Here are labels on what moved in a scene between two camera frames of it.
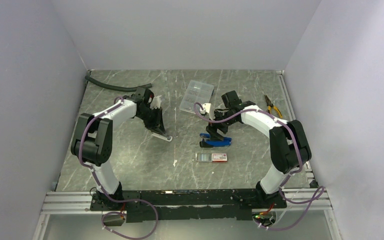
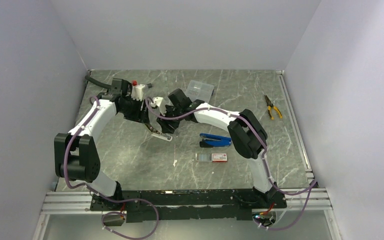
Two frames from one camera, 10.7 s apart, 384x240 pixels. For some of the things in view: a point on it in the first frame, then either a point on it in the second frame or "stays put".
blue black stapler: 206,141 stays put
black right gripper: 212,128 → 165,128
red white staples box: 211,157 stays put
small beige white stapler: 166,138 stays put
